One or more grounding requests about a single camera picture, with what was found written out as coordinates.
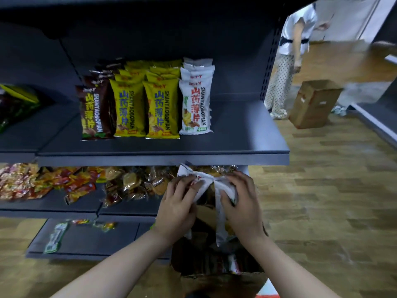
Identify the person's right hand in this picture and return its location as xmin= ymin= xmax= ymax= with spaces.
xmin=220 ymin=171 xmax=267 ymax=245

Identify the person's left hand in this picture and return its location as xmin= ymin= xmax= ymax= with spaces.
xmin=153 ymin=175 xmax=205 ymax=245

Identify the pile of white snacks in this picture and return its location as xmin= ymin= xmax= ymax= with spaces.
xmin=228 ymin=254 xmax=242 ymax=275

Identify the brown cardboard box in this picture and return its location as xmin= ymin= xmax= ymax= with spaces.
xmin=170 ymin=204 xmax=280 ymax=298

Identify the dark blue metal shelf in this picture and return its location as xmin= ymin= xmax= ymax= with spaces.
xmin=0 ymin=0 xmax=291 ymax=264

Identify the person's left forearm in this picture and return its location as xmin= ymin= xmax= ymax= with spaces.
xmin=49 ymin=229 xmax=171 ymax=298

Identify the person's right forearm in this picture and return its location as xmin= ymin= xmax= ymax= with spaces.
xmin=242 ymin=234 xmax=342 ymax=298

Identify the pile of wrapped buns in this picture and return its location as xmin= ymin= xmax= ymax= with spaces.
xmin=100 ymin=164 xmax=239 ymax=208

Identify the sealed brown shipping carton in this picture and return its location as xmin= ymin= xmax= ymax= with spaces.
xmin=288 ymin=79 xmax=344 ymax=130

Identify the pile of red orange packets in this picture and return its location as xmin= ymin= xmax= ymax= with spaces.
xmin=0 ymin=163 xmax=108 ymax=205

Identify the white edged shelving rack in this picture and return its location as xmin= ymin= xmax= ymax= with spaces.
xmin=347 ymin=54 xmax=397 ymax=149

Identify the clear plastic sheet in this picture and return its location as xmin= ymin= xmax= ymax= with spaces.
xmin=336 ymin=82 xmax=391 ymax=106

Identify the heap of green brown bags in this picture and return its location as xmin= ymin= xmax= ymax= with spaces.
xmin=0 ymin=83 xmax=41 ymax=134

